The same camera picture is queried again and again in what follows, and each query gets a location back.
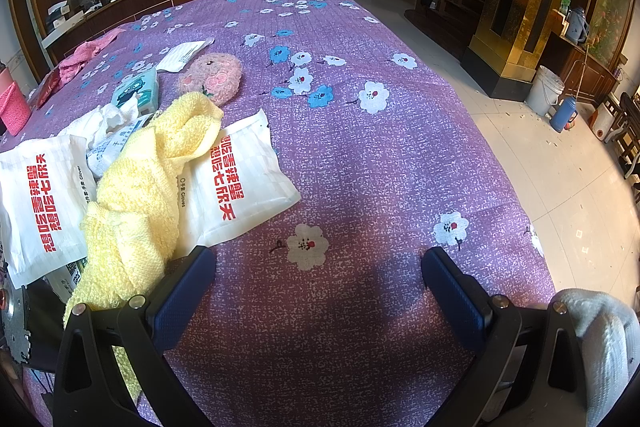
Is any white plastic bucket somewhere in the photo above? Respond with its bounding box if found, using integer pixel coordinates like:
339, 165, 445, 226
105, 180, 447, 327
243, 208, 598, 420
525, 65, 565, 117

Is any white glove packet red text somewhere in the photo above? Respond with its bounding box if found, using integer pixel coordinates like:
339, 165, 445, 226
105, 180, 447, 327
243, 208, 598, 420
176, 110, 300, 257

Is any blue white wipe packet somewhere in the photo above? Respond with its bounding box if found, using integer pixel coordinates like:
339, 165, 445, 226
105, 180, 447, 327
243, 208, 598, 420
86, 114, 152, 179

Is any white gloved right hand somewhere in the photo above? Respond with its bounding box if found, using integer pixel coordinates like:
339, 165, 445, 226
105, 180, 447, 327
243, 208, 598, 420
552, 288, 639, 426

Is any yellow towel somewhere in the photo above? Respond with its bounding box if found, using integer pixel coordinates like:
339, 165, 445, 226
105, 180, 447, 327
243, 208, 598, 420
63, 91, 225, 325

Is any teal tissue pack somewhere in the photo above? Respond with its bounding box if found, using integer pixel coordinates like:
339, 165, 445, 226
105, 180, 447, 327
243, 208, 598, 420
111, 68, 160, 115

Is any white towel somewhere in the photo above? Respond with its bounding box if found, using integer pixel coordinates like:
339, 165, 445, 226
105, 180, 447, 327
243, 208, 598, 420
58, 95, 140, 153

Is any purple floral tablecloth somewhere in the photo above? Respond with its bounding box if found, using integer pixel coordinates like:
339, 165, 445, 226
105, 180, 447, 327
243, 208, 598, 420
0, 0, 558, 427

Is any pink cloth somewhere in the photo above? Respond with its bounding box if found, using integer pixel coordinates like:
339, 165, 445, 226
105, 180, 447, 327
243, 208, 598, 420
58, 28, 125, 84

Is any red satin pouch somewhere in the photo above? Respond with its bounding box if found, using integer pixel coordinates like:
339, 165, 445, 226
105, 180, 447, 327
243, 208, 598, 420
34, 67, 62, 109

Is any pink fluffy plush toy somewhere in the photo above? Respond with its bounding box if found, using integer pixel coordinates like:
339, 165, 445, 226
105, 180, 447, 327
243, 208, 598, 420
178, 53, 242, 107

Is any blue thermos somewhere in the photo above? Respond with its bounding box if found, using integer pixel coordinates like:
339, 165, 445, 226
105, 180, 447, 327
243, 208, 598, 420
550, 96, 577, 133

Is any small white sachet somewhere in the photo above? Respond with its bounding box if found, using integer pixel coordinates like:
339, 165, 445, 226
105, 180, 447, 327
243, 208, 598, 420
155, 39, 215, 72

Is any pink bottle knitted sleeve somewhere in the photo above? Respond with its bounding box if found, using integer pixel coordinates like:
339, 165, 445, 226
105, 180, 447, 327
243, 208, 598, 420
0, 68, 32, 136

